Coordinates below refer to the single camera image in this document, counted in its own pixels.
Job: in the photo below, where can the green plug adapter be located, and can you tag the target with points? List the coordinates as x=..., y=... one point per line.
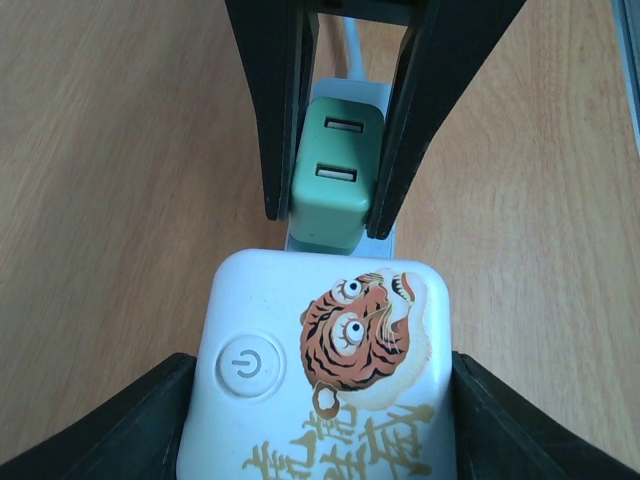
x=335, y=173

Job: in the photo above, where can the grey power strip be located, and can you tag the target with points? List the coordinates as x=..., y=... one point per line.
x=372, y=93

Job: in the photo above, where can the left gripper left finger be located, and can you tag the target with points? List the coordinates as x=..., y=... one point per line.
x=134, y=435

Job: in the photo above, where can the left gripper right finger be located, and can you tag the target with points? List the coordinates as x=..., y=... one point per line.
x=499, y=434

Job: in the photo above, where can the white cube charger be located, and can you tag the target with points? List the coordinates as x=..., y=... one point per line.
x=316, y=366

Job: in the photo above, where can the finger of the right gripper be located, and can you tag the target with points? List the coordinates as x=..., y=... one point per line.
x=444, y=46
x=277, y=44

